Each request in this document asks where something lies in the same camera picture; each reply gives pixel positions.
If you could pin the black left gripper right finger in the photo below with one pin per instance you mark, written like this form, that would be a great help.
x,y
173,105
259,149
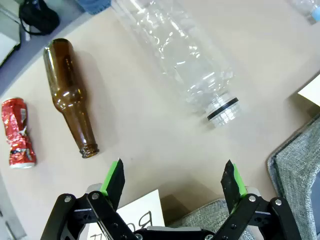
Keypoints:
x,y
231,182

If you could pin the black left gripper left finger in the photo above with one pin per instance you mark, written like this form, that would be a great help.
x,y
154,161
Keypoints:
x,y
112,180

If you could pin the crushed red can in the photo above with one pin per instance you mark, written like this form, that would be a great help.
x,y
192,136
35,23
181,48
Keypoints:
x,y
17,130

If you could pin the large clear plastic bottle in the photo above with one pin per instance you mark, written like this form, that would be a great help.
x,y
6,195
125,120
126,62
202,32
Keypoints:
x,y
175,50

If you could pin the white paper bottle label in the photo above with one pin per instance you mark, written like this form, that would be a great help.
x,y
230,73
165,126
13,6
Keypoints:
x,y
142,207

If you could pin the brown glass bottle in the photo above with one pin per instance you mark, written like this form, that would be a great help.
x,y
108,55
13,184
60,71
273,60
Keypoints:
x,y
65,82

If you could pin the white paper plastic label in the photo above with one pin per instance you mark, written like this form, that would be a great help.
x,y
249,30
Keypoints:
x,y
312,92

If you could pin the white box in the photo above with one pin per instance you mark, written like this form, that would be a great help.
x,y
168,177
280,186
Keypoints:
x,y
7,42

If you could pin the black bag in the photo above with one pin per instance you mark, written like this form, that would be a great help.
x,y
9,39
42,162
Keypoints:
x,y
40,15

